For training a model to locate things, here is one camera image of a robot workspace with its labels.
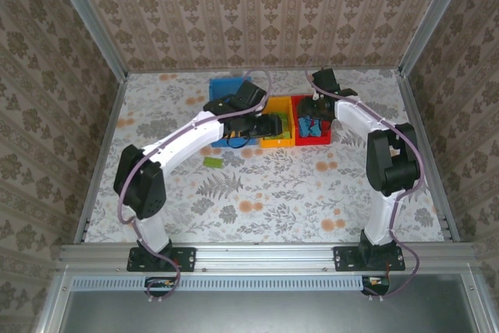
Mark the yellow plastic bin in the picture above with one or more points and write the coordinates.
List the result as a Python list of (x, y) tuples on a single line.
[(278, 105)]

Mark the blue lego brick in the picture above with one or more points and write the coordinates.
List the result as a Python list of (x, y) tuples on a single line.
[(316, 129), (304, 125)]

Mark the blue plastic bin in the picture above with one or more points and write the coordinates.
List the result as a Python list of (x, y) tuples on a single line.
[(222, 87)]

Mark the red plastic bin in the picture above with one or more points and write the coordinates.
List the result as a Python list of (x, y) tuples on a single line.
[(312, 140)]

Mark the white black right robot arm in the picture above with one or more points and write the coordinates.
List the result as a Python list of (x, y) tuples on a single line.
[(384, 212)]

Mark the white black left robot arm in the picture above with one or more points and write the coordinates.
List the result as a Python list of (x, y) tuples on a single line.
[(183, 142)]

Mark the floral tablecloth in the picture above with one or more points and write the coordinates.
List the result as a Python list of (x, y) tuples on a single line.
[(273, 200)]

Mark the grey metal panel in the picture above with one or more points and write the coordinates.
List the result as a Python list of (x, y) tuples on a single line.
[(253, 313)]

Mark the aluminium table edge rail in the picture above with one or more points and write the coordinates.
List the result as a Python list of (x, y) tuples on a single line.
[(107, 134), (408, 91)]

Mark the wide aluminium base rail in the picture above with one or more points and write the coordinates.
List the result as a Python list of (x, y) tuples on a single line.
[(265, 257)]

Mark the aluminium frame post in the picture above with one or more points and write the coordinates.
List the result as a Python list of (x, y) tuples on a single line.
[(90, 21), (433, 17)]

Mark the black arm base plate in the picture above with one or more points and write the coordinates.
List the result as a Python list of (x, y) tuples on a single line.
[(345, 259), (183, 259)]

